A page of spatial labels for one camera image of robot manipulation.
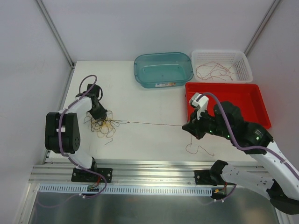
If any red plastic tray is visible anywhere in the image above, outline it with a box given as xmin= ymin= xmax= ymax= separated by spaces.
xmin=185 ymin=82 xmax=272 ymax=132

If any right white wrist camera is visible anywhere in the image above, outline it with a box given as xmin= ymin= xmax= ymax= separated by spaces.
xmin=189 ymin=93 xmax=209 ymax=120

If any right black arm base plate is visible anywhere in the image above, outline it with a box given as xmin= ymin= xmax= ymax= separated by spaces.
xmin=194 ymin=169 xmax=234 ymax=186

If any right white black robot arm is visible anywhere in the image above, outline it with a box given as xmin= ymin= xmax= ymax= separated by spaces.
xmin=182 ymin=100 xmax=299 ymax=215

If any white perforated plastic basket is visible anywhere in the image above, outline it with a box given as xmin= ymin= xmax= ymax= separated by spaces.
xmin=191 ymin=50 xmax=253 ymax=83

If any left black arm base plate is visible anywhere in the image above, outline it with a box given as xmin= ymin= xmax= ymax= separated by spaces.
xmin=71 ymin=168 xmax=113 ymax=183

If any aluminium frame post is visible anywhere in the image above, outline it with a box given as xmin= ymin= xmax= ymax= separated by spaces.
xmin=244 ymin=0 xmax=283 ymax=56
xmin=34 ymin=0 xmax=75 ymax=68

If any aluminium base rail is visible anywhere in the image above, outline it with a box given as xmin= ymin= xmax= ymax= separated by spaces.
xmin=28 ymin=158 xmax=280 ymax=187

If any teal transparent plastic bin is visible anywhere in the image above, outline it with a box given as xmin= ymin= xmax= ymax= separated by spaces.
xmin=133 ymin=52 xmax=194 ymax=89

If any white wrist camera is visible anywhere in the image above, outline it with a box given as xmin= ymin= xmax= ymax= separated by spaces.
xmin=189 ymin=93 xmax=209 ymax=120
xmin=76 ymin=92 xmax=88 ymax=98

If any right aluminium frame post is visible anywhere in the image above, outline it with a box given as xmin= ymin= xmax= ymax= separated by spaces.
xmin=244 ymin=0 xmax=283 ymax=56

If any left aluminium frame post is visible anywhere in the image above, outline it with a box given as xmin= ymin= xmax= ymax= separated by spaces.
xmin=34 ymin=0 xmax=75 ymax=68

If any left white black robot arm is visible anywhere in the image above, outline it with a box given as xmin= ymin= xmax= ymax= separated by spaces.
xmin=45 ymin=84 xmax=113 ymax=184

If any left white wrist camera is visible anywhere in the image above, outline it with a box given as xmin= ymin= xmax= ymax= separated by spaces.
xmin=76 ymin=92 xmax=88 ymax=98

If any white slotted cable duct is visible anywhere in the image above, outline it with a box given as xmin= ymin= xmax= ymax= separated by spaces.
xmin=38 ymin=183 xmax=212 ymax=196

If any thin red wire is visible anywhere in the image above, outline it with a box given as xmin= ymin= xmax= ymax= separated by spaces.
xmin=210 ymin=61 xmax=238 ymax=82
xmin=195 ymin=61 xmax=235 ymax=82
xmin=116 ymin=120 xmax=215 ymax=157

